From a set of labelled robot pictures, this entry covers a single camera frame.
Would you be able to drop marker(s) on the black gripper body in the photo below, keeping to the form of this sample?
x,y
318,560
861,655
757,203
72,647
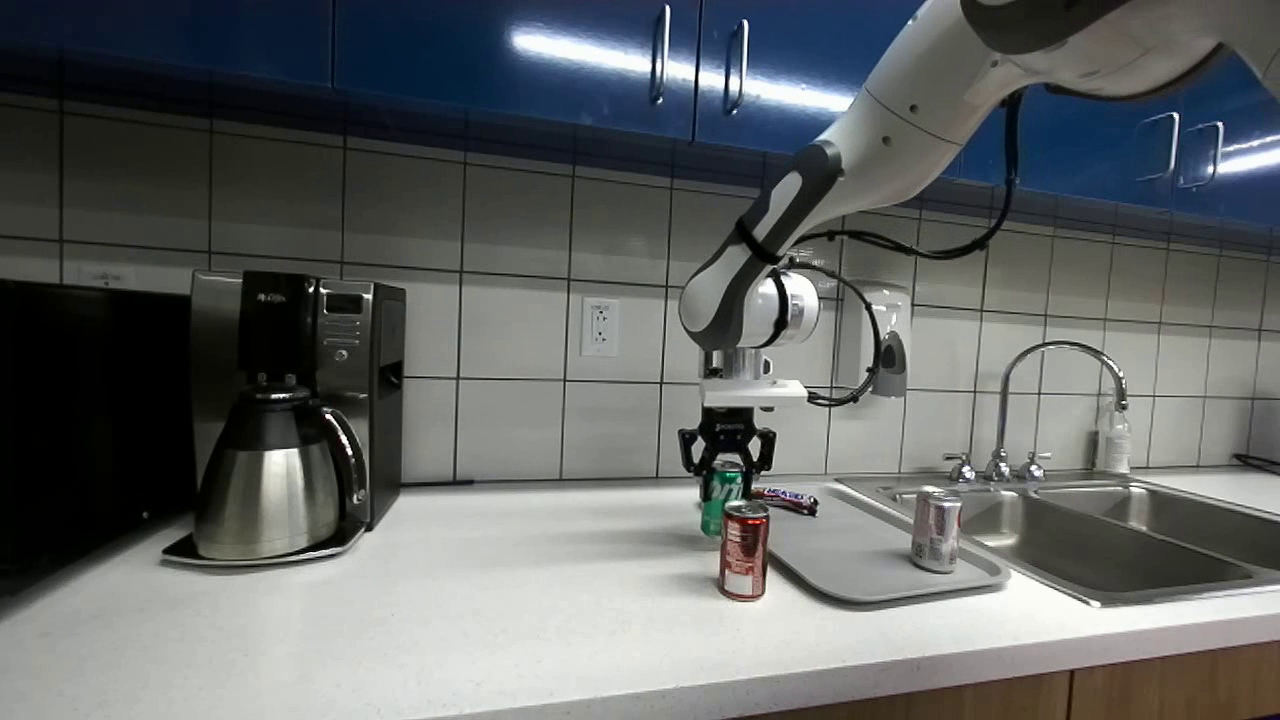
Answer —
x,y
724,432

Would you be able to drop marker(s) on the black steel coffee maker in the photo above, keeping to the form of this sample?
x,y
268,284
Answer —
x,y
362,400

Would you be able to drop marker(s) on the green soda can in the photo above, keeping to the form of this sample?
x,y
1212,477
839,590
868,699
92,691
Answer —
x,y
716,495

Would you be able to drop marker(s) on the purple snack wrapper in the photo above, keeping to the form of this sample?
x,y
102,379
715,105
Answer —
x,y
787,500

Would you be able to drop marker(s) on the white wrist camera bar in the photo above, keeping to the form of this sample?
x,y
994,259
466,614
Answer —
x,y
755,394

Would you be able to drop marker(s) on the chrome gooseneck faucet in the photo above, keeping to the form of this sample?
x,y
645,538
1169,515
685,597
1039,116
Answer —
x,y
1053,347

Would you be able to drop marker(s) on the steel coffee carafe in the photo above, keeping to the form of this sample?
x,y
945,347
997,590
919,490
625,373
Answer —
x,y
272,482

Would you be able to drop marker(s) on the red soda can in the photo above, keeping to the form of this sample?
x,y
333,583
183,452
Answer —
x,y
747,553

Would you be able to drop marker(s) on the white wall soap dispenser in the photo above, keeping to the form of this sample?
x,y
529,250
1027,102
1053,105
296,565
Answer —
x,y
897,315

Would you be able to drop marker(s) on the wooden lower cabinet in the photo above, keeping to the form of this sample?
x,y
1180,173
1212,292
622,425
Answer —
x,y
1175,687

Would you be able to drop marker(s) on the clear soap bottle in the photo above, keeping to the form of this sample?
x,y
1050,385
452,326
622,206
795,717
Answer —
x,y
1112,444

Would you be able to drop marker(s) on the black microwave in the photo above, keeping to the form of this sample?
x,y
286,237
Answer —
x,y
80,425

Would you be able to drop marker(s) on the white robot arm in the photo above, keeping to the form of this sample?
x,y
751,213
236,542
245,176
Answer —
x,y
906,121

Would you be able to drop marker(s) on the stainless steel double sink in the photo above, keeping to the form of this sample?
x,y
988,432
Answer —
x,y
1132,553

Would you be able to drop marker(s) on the white wall outlet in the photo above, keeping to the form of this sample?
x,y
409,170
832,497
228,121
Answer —
x,y
600,326

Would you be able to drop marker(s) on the silver soda can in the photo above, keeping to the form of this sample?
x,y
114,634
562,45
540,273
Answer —
x,y
936,534

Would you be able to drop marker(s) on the grey plastic tray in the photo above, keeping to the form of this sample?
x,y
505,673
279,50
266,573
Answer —
x,y
853,553

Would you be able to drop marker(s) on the blue upper cabinets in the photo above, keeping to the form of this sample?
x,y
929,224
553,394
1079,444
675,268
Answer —
x,y
400,52

